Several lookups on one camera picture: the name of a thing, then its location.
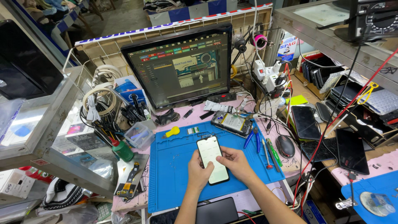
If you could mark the black smartphone with dark screen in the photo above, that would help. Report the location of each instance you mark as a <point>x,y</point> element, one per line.
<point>305,123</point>

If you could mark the black usb stick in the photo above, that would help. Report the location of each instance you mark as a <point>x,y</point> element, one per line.
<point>188,114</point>

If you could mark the blue mat with small parts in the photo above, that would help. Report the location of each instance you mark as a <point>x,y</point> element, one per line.
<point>377,186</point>

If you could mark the black box device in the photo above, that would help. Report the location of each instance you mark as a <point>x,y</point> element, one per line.
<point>25,65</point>

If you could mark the bubble wrap sheet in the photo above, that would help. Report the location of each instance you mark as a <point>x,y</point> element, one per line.
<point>382,101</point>

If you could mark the yellow plastic clip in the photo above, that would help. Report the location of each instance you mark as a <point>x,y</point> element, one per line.
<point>367,93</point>

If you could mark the clear plastic box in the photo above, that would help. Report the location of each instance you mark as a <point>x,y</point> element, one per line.
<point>139,136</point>

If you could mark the blue silicone repair mat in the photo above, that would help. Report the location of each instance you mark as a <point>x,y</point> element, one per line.
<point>174,168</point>

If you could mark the black smartphone with lit screen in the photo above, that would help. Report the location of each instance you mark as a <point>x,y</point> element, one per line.
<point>213,149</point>

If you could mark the black and white knitted cloth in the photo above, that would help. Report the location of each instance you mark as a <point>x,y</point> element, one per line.
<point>60,194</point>

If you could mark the large black tablet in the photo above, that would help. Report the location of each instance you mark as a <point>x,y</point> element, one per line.
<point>352,151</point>

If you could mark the black computer monitor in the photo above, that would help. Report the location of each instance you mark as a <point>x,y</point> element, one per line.
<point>180,65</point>

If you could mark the green tweezers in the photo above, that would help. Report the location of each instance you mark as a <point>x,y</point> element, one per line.
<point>249,212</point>

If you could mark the white glue tube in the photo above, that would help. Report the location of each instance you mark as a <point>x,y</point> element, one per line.
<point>217,107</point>

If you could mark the red-tipped screwdriver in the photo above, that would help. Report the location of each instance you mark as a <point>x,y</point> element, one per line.
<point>266,154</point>

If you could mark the black phone with matte back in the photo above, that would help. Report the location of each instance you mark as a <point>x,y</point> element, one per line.
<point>217,211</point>

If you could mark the opened smartphone with exposed battery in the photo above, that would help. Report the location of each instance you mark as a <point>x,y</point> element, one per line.
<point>231,123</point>

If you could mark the black computer mouse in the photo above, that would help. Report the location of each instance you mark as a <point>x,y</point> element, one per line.
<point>285,146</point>

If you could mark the metal clip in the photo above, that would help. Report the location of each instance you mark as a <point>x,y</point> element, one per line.
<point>345,203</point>

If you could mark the cracked black phone screen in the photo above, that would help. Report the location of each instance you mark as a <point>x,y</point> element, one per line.
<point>321,151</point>

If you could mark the small green circuit pieces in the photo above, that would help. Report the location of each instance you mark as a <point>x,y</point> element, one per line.
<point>192,130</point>

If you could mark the blue and white carton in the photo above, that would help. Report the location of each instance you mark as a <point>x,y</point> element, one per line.
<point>314,213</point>

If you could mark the person's right hand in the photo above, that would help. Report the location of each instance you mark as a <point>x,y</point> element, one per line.
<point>239,165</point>

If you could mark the blue and white box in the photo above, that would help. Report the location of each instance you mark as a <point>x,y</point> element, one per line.
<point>130,87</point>

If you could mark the grey calculator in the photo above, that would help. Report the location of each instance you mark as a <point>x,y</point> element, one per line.
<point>104,211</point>

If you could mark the holder with black tools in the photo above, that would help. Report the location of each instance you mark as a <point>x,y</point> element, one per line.
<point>136,112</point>

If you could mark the person's left hand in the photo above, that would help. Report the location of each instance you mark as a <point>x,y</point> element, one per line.
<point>197,174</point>

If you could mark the white power strip with plugs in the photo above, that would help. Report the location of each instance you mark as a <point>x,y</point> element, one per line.
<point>267,74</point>

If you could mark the wooden rack of phones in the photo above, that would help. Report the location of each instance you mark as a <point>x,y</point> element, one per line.
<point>317,73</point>

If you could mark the black bench meter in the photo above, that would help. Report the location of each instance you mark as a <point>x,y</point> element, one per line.
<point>373,18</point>

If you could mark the green bottle with red cap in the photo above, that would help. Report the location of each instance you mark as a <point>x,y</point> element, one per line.
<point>122,151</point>

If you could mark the yellow-green sticky note pad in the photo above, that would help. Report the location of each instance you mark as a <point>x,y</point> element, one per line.
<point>297,100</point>

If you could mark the pile of white tape rolls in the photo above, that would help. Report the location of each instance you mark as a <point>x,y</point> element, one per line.
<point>101,90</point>

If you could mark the metal and glass display shelf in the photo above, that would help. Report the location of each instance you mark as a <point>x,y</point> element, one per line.
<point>46,130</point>

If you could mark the white cardboard box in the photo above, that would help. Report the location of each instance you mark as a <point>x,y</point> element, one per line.
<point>15,183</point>

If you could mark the metal overhead shelf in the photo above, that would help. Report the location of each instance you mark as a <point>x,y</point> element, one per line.
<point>326,34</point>

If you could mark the pink tape roll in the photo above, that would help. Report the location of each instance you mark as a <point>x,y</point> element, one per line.
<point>260,41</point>

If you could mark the stack of black tablets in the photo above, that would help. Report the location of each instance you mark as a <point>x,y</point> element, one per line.
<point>348,93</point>

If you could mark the yellow opening tool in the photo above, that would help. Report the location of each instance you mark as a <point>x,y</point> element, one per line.
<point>172,131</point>

